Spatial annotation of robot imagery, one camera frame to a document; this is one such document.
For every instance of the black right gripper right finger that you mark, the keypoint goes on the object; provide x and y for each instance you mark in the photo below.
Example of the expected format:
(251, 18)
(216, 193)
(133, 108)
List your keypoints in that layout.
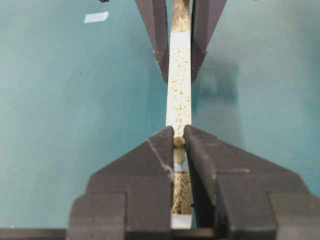
(242, 196)

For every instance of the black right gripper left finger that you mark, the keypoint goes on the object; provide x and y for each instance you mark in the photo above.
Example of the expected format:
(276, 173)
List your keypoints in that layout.
(130, 198)

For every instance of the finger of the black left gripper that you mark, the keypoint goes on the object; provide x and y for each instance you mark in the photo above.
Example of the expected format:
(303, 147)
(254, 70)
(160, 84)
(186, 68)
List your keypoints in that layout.
(205, 16)
(154, 16)

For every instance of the white wooden board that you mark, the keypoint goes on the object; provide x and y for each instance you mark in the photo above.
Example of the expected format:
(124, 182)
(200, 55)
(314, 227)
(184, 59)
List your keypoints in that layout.
(179, 109)

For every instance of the light blue tape marker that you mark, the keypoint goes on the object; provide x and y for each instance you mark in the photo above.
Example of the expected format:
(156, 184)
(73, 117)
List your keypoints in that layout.
(96, 17)

